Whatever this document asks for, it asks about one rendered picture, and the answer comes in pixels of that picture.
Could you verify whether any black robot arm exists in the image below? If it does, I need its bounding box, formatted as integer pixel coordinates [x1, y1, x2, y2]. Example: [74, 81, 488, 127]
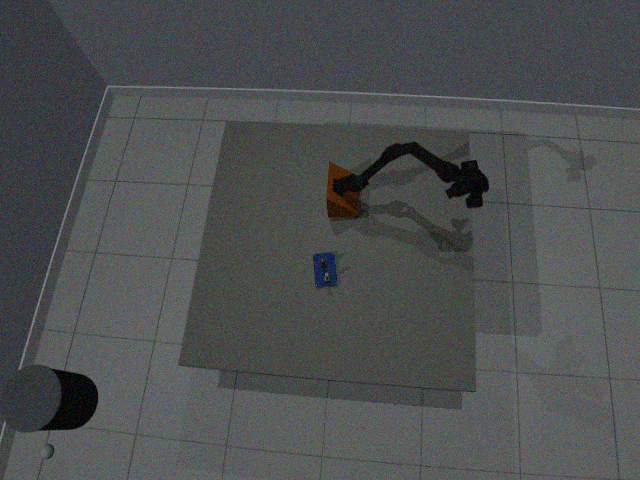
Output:
[332, 142, 489, 198]

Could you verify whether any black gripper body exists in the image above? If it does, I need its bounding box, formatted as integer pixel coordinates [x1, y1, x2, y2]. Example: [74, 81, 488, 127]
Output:
[460, 160, 483, 208]

